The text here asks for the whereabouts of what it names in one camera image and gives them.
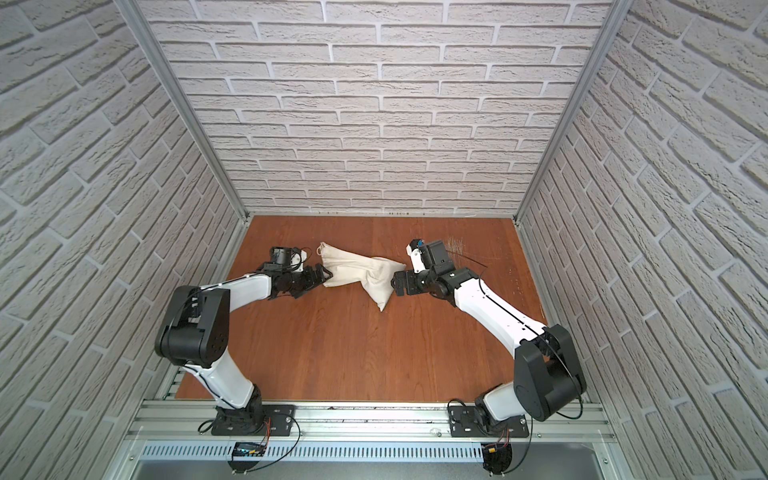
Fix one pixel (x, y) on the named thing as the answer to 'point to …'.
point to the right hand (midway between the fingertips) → (397, 282)
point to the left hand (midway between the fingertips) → (320, 272)
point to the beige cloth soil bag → (375, 274)
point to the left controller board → (246, 449)
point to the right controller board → (496, 457)
